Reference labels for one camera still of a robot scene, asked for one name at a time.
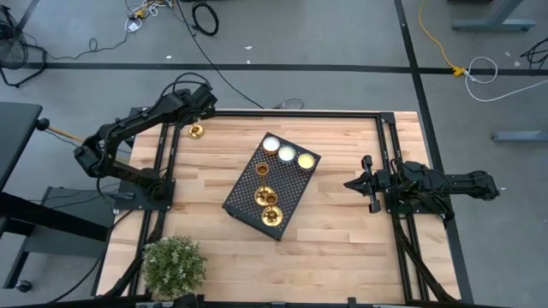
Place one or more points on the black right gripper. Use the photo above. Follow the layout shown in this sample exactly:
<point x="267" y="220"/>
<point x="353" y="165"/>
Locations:
<point x="379" y="184"/>

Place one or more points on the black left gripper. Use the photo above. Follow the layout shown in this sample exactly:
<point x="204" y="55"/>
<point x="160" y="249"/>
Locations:
<point x="194" y="102"/>

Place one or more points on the gold goblet candle holder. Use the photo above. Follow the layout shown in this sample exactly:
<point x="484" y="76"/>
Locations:
<point x="196" y="130"/>

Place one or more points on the cream wax tin candle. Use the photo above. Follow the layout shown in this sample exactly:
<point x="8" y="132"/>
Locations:
<point x="306" y="161"/>
<point x="286" y="153"/>

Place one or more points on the white wax tin candle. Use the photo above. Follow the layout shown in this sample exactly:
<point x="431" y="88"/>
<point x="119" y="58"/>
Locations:
<point x="271" y="144"/>

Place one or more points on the tall gold candlestick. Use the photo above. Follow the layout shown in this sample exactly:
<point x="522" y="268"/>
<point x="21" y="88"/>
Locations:
<point x="272" y="217"/>
<point x="262" y="169"/>

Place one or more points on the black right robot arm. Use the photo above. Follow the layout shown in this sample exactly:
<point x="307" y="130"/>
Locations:
<point x="441" y="186"/>

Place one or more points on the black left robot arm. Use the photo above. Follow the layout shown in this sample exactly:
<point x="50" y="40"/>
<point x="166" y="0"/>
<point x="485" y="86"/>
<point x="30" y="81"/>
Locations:
<point x="111" y="132"/>

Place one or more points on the black perforated metal shelf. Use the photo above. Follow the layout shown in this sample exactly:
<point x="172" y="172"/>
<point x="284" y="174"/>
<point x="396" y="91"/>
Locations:
<point x="291" y="184"/>

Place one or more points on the white power adapter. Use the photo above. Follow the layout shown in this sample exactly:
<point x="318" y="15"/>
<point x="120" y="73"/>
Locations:
<point x="133" y="26"/>

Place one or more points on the yellow pole with black knob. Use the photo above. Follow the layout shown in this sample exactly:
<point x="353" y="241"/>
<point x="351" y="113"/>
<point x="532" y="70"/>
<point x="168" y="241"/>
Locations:
<point x="64" y="133"/>

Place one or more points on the green potted plant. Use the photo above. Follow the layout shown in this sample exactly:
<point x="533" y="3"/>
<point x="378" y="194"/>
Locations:
<point x="173" y="267"/>

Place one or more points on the grey desk foot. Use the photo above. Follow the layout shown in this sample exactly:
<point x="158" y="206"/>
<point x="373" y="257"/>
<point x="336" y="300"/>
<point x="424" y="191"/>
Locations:
<point x="520" y="136"/>
<point x="492" y="23"/>

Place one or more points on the black desk top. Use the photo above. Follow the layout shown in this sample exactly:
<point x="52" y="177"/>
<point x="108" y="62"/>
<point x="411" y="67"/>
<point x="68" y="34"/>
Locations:
<point x="17" y="137"/>

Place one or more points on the black desk beam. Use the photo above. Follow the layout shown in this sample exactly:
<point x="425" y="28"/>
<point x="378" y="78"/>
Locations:
<point x="51" y="216"/>

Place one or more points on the black floor fan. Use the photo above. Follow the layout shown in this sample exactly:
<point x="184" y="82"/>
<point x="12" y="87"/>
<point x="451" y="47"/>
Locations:
<point x="13" y="47"/>

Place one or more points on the grey stand base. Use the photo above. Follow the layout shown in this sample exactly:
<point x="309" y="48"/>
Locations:
<point x="68" y="246"/>

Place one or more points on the black caster wheel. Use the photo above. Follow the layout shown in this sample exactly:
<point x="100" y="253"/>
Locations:
<point x="23" y="286"/>

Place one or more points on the black aluminium table frame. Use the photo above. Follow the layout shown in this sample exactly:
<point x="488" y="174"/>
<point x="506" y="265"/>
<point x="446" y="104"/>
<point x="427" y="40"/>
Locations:
<point x="299" y="114"/>

